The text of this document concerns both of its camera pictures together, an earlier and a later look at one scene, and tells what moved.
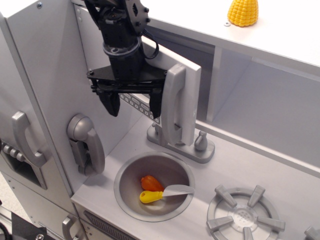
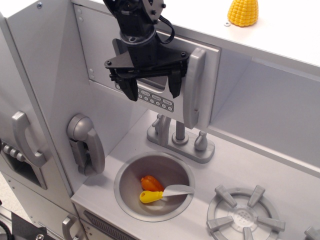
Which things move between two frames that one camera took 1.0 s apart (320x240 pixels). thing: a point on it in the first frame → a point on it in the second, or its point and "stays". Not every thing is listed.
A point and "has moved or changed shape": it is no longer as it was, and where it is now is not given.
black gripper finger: (155, 101) → (175, 81)
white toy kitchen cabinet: (234, 155) stays
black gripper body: (127, 74) → (148, 59)
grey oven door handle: (66, 226) stays
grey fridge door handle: (20, 121) stays
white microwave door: (180, 117) has moved or changed shape
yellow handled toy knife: (147, 196) stays
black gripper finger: (111, 100) → (129, 86)
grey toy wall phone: (86, 145) stays
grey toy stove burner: (241, 214) stays
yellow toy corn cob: (243, 13) stays
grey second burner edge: (313, 233) stays
